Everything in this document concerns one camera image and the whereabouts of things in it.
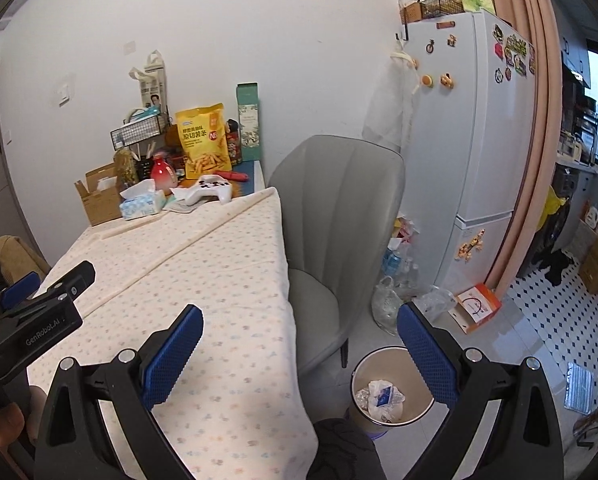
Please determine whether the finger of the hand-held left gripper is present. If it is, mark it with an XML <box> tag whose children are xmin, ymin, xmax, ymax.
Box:
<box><xmin>33</xmin><ymin>259</ymin><xmax>97</xmax><ymax>307</ymax></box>
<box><xmin>0</xmin><ymin>270</ymin><xmax>43</xmax><ymax>319</ymax></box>

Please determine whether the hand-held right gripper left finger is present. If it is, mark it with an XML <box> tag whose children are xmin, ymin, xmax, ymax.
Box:
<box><xmin>31</xmin><ymin>304</ymin><xmax>206</xmax><ymax>480</ymax></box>

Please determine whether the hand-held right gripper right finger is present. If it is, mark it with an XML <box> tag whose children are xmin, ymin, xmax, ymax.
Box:
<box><xmin>396</xmin><ymin>301</ymin><xmax>567</xmax><ymax>480</ymax></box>

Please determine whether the beige trash bin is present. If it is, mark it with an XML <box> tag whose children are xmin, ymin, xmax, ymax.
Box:
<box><xmin>350</xmin><ymin>346</ymin><xmax>436</xmax><ymax>442</ymax></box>

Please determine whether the person's left hand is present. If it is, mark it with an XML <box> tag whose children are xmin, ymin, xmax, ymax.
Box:
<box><xmin>0</xmin><ymin>386</ymin><xmax>50</xmax><ymax>454</ymax></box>

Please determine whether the brown padded chair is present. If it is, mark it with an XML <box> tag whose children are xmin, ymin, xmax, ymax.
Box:
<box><xmin>0</xmin><ymin>235</ymin><xmax>50</xmax><ymax>281</ymax></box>

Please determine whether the clear plastic bag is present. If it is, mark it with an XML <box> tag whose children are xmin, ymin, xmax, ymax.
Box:
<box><xmin>413</xmin><ymin>285</ymin><xmax>458</xmax><ymax>322</ymax></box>

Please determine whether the plastic bag of bottles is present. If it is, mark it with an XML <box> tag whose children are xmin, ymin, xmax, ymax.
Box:
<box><xmin>371</xmin><ymin>215</ymin><xmax>422</xmax><ymax>337</ymax></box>

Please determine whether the orange white box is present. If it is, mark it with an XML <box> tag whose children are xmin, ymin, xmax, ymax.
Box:
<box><xmin>450</xmin><ymin>283</ymin><xmax>504</xmax><ymax>335</ymax></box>

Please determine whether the open cardboard box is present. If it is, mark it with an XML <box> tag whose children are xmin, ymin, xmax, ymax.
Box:
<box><xmin>75</xmin><ymin>162</ymin><xmax>125</xmax><ymax>227</ymax></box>

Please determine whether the blue white tissue box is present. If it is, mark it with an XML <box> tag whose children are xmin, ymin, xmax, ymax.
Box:
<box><xmin>119</xmin><ymin>179</ymin><xmax>169</xmax><ymax>220</ymax></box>

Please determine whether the orange dragon magnet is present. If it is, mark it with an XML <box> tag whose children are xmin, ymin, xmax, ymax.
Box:
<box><xmin>456</xmin><ymin>229</ymin><xmax>488</xmax><ymax>264</ymax></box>

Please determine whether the brown dried flower bundle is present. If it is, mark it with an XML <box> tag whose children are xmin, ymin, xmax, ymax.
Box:
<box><xmin>113</xmin><ymin>147</ymin><xmax>141</xmax><ymax>187</ymax></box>

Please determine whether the pale green paper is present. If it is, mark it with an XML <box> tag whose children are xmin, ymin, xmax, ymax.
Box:
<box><xmin>164</xmin><ymin>187</ymin><xmax>200</xmax><ymax>214</ymax></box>

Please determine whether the person's leg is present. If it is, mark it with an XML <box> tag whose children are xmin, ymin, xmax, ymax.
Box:
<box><xmin>306</xmin><ymin>417</ymin><xmax>386</xmax><ymax>480</ymax></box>

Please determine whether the black pen holder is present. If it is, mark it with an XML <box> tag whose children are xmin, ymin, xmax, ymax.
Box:
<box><xmin>136</xmin><ymin>144</ymin><xmax>156</xmax><ymax>176</ymax></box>

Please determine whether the red white vase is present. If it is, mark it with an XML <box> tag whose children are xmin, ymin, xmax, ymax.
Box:
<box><xmin>150</xmin><ymin>156</ymin><xmax>178</xmax><ymax>195</ymax></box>

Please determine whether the blue striped packet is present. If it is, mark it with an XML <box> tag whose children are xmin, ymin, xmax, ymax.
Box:
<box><xmin>565</xmin><ymin>361</ymin><xmax>596</xmax><ymax>415</ymax></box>

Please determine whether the black cloth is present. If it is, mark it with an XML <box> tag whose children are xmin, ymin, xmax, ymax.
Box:
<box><xmin>531</xmin><ymin>249</ymin><xmax>576</xmax><ymax>284</ymax></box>

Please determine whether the white game controller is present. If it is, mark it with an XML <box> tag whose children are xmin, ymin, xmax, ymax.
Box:
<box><xmin>179</xmin><ymin>174</ymin><xmax>235</xmax><ymax>207</ymax></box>

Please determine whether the grey upholstered chair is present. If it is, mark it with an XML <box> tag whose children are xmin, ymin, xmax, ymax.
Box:
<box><xmin>268</xmin><ymin>135</ymin><xmax>406</xmax><ymax>379</ymax></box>

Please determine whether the yellow snack bag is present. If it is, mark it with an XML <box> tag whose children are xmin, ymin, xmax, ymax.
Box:
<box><xmin>175</xmin><ymin>103</ymin><xmax>234</xmax><ymax>181</ymax></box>

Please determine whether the dark blue desk mat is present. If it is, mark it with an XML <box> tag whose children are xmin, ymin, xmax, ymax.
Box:
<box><xmin>231</xmin><ymin>160</ymin><xmax>266</xmax><ymax>199</ymax></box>

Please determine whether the white printed tote bag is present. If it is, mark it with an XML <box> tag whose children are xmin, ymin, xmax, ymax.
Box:
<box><xmin>130</xmin><ymin>50</ymin><xmax>169</xmax><ymax>121</ymax></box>

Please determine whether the red jar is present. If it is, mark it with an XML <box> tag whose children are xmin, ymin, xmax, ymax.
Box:
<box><xmin>226</xmin><ymin>119</ymin><xmax>244</xmax><ymax>167</ymax></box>

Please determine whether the white fridge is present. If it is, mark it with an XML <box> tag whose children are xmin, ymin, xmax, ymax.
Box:
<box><xmin>396</xmin><ymin>10</ymin><xmax>538</xmax><ymax>302</ymax></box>

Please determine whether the green tall box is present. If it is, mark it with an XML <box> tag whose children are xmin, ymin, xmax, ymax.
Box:
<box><xmin>236</xmin><ymin>82</ymin><xmax>261</xmax><ymax>163</ymax></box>

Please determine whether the white hanging bag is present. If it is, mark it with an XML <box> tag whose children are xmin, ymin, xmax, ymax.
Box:
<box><xmin>363</xmin><ymin>50</ymin><xmax>422</xmax><ymax>154</ymax></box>

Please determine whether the cluster of fridge magnets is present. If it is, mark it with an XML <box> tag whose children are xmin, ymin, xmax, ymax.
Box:
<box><xmin>493</xmin><ymin>25</ymin><xmax>538</xmax><ymax>85</ymax></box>

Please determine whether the wooden box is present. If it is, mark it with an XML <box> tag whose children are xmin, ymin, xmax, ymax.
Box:
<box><xmin>400</xmin><ymin>1</ymin><xmax>426</xmax><ymax>25</ymax></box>

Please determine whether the green yellow card box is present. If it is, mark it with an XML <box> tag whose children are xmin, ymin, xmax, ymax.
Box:
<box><xmin>458</xmin><ymin>0</ymin><xmax>498</xmax><ymax>15</ymax></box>

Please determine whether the black wire basket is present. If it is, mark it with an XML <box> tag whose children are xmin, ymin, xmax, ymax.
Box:
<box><xmin>110</xmin><ymin>114</ymin><xmax>172</xmax><ymax>150</ymax></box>

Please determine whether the small dark wire basket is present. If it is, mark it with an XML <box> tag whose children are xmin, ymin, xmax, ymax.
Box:
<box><xmin>420</xmin><ymin>0</ymin><xmax>466</xmax><ymax>17</ymax></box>

